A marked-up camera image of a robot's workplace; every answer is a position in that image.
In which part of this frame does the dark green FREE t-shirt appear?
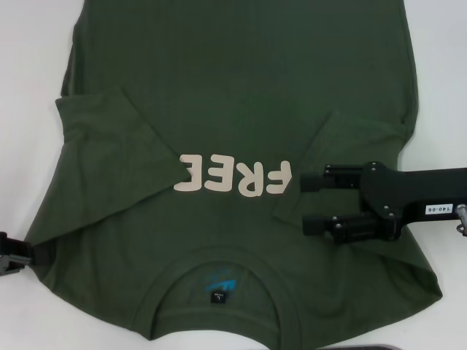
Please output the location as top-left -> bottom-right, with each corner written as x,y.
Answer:
29,0 -> 444,342

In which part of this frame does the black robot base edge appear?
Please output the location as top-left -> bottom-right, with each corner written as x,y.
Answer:
317,344 -> 401,350

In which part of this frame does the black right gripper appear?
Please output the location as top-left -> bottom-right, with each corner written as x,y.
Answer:
299,161 -> 467,246

